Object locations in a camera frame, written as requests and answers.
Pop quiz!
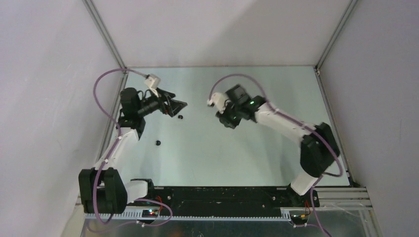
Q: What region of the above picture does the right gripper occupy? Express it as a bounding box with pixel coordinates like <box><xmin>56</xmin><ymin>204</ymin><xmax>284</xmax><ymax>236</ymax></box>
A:
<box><xmin>216</xmin><ymin>101</ymin><xmax>243</xmax><ymax>129</ymax></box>

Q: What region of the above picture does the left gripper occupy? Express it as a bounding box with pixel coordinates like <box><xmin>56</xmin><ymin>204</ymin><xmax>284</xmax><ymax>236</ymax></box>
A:
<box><xmin>136</xmin><ymin>87</ymin><xmax>187</xmax><ymax>118</ymax></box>

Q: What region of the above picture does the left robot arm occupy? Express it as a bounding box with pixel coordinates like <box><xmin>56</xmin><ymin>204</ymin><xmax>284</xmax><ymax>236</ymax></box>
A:
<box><xmin>78</xmin><ymin>87</ymin><xmax>188</xmax><ymax>214</ymax></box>

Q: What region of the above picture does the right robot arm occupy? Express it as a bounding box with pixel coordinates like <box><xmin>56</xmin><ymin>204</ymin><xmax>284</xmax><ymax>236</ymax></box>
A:
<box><xmin>207</xmin><ymin>84</ymin><xmax>340</xmax><ymax>206</ymax></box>

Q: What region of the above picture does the left controller board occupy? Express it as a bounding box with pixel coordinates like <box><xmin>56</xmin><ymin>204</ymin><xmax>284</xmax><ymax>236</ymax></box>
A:
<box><xmin>141</xmin><ymin>209</ymin><xmax>160</xmax><ymax>218</ymax></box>

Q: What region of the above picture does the controller board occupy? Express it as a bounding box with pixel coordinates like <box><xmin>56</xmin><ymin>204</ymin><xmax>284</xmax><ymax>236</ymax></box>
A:
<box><xmin>290</xmin><ymin>214</ymin><xmax>309</xmax><ymax>226</ymax></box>
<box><xmin>141</xmin><ymin>209</ymin><xmax>160</xmax><ymax>218</ymax></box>

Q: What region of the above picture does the right controller board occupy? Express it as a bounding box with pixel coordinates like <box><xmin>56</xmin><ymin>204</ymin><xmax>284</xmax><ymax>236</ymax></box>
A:
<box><xmin>290</xmin><ymin>214</ymin><xmax>309</xmax><ymax>226</ymax></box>

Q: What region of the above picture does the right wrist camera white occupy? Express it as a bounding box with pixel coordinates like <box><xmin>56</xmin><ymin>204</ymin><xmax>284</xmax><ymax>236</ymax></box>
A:
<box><xmin>207</xmin><ymin>92</ymin><xmax>229</xmax><ymax>114</ymax></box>

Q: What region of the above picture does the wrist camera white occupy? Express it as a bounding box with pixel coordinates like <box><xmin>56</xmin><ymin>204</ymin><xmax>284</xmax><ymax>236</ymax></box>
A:
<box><xmin>207</xmin><ymin>92</ymin><xmax>229</xmax><ymax>114</ymax></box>
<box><xmin>144</xmin><ymin>74</ymin><xmax>161</xmax><ymax>97</ymax></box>

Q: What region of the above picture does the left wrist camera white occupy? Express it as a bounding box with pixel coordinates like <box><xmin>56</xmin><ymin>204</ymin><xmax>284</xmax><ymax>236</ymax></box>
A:
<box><xmin>144</xmin><ymin>74</ymin><xmax>161</xmax><ymax>97</ymax></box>

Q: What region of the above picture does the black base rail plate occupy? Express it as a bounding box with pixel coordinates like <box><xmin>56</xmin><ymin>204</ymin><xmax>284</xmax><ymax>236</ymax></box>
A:
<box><xmin>146</xmin><ymin>186</ymin><xmax>320</xmax><ymax>217</ymax></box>

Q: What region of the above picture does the grey slotted cable duct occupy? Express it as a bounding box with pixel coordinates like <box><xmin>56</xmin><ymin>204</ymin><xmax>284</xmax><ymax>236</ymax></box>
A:
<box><xmin>85</xmin><ymin>208</ymin><xmax>292</xmax><ymax>222</ymax></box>

